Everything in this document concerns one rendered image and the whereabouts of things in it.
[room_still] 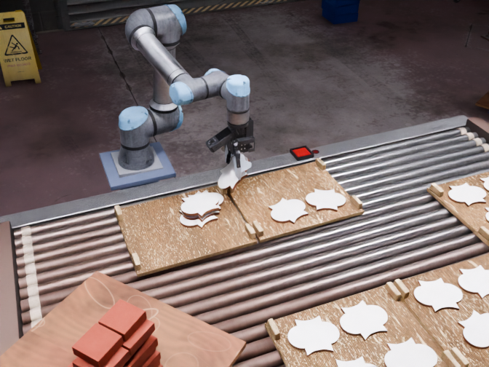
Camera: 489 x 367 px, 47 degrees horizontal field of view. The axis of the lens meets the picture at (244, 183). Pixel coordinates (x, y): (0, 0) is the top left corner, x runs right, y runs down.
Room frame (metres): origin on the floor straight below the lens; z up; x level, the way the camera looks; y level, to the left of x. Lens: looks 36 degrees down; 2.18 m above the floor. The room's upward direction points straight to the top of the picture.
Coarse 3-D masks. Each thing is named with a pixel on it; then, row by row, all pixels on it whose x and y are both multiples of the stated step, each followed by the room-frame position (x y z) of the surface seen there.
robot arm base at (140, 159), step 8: (120, 152) 1.95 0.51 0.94; (128, 152) 1.92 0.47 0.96; (136, 152) 1.92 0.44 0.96; (144, 152) 1.93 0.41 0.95; (152, 152) 1.98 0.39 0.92; (120, 160) 1.93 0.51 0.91; (128, 160) 1.91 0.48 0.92; (136, 160) 1.91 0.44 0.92; (144, 160) 1.92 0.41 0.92; (152, 160) 1.95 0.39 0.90; (128, 168) 1.90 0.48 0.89; (136, 168) 1.90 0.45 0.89; (144, 168) 1.91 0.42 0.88
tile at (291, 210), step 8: (288, 200) 1.61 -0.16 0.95; (296, 200) 1.61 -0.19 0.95; (272, 208) 1.56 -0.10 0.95; (280, 208) 1.56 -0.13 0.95; (288, 208) 1.56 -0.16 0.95; (296, 208) 1.56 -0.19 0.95; (304, 208) 1.56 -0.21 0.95; (272, 216) 1.52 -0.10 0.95; (280, 216) 1.52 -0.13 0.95; (288, 216) 1.52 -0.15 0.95; (296, 216) 1.52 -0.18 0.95
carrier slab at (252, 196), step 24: (288, 168) 1.83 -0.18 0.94; (312, 168) 1.83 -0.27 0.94; (240, 192) 1.67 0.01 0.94; (264, 192) 1.67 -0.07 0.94; (288, 192) 1.67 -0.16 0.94; (312, 192) 1.67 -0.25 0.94; (336, 192) 1.67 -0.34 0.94; (264, 216) 1.53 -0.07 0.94; (312, 216) 1.53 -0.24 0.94; (336, 216) 1.53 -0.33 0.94; (264, 240) 1.41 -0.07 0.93
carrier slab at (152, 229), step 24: (192, 192) 1.67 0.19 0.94; (216, 192) 1.67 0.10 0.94; (144, 216) 1.53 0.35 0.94; (168, 216) 1.53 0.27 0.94; (216, 216) 1.53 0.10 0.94; (240, 216) 1.53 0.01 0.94; (144, 240) 1.40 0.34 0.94; (168, 240) 1.40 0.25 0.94; (192, 240) 1.40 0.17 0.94; (216, 240) 1.40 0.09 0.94; (240, 240) 1.40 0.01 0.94; (144, 264) 1.29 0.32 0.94; (168, 264) 1.29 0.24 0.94
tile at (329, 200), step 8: (320, 192) 1.66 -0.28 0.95; (328, 192) 1.66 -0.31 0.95; (312, 200) 1.61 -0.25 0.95; (320, 200) 1.61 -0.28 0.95; (328, 200) 1.61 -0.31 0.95; (336, 200) 1.61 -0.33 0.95; (344, 200) 1.61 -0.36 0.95; (320, 208) 1.56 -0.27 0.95; (328, 208) 1.57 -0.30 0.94; (336, 208) 1.56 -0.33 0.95
